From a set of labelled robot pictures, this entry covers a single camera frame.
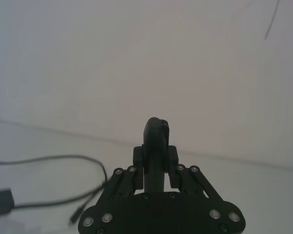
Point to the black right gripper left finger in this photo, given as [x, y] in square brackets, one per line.
[151, 151]

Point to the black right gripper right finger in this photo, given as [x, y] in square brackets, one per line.
[173, 156]

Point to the white table cloth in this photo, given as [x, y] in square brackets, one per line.
[246, 185]

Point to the small black box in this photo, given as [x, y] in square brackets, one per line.
[0, 201]

